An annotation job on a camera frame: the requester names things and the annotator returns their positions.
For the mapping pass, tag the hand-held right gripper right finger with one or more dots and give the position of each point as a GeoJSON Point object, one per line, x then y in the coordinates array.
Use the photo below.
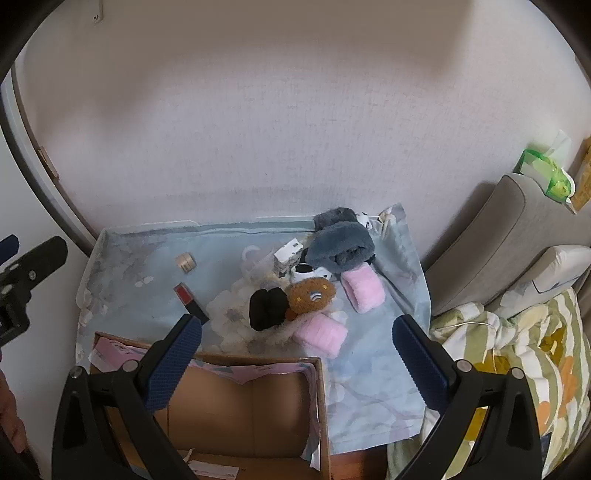
{"type": "Point", "coordinates": [420, 369]}

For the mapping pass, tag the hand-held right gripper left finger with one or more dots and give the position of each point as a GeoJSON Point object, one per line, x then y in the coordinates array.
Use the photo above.
{"type": "Point", "coordinates": [178, 364]}

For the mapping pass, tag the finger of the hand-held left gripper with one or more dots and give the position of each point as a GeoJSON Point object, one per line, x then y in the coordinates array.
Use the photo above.
{"type": "Point", "coordinates": [8, 249]}
{"type": "Point", "coordinates": [46, 256]}

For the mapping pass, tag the cardboard box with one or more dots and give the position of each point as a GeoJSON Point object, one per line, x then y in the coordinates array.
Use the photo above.
{"type": "Point", "coordinates": [258, 406]}

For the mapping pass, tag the person's left forearm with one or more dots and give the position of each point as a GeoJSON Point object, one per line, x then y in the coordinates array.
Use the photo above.
{"type": "Point", "coordinates": [11, 415]}

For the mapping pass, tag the red and black lipstick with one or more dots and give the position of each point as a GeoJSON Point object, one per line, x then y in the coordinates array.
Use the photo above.
{"type": "Point", "coordinates": [184, 293]}

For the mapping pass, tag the blue floral cloth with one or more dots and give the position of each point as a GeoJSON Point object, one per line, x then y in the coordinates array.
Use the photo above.
{"type": "Point", "coordinates": [138, 258]}

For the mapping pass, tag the pink fluffy sock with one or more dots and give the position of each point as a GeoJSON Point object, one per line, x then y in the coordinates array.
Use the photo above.
{"type": "Point", "coordinates": [321, 334]}
{"type": "Point", "coordinates": [362, 288]}

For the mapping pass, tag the small beige box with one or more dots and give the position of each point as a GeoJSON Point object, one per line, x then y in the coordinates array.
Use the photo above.
{"type": "Point", "coordinates": [185, 263]}

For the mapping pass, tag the striped floral blanket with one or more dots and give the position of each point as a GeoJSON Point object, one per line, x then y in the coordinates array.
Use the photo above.
{"type": "Point", "coordinates": [521, 341]}

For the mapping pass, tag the white paper label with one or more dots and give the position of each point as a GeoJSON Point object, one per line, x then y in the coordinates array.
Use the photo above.
{"type": "Point", "coordinates": [212, 470]}

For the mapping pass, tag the white fluffy sock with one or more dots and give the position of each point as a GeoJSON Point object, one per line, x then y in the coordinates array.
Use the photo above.
{"type": "Point", "coordinates": [286, 330]}

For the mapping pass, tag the white and black sock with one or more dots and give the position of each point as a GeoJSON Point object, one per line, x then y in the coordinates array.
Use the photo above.
{"type": "Point", "coordinates": [318, 276]}

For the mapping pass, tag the brown plush sock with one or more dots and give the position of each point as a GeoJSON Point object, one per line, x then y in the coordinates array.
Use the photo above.
{"type": "Point", "coordinates": [302, 295]}

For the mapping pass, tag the small white box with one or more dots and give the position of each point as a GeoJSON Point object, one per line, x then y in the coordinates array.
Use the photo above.
{"type": "Point", "coordinates": [287, 254]}

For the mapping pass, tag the panda print sock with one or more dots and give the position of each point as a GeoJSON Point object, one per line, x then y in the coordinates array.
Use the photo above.
{"type": "Point", "coordinates": [364, 220]}

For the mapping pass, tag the grey sofa cushion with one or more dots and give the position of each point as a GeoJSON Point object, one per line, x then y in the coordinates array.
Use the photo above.
{"type": "Point", "coordinates": [498, 230]}

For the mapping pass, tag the white pillow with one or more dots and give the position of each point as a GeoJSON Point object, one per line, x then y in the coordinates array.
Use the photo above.
{"type": "Point", "coordinates": [554, 267]}

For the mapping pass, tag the dark grey fluffy sock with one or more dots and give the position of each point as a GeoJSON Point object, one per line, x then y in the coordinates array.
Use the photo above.
{"type": "Point", "coordinates": [334, 216]}

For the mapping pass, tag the green tissue pack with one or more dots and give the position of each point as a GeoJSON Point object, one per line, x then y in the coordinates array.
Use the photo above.
{"type": "Point", "coordinates": [535, 161]}

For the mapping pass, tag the yellow box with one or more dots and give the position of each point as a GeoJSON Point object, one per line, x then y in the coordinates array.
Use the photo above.
{"type": "Point", "coordinates": [584, 184]}

